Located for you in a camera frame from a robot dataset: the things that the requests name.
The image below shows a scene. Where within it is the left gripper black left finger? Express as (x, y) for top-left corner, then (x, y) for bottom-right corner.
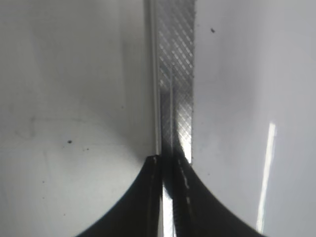
(79, 155), (162, 237)

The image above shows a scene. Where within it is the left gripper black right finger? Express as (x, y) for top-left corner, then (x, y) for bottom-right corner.
(161, 148), (261, 237)

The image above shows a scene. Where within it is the white magnetic whiteboard grey frame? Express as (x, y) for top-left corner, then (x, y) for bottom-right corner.
(146, 0), (316, 237)

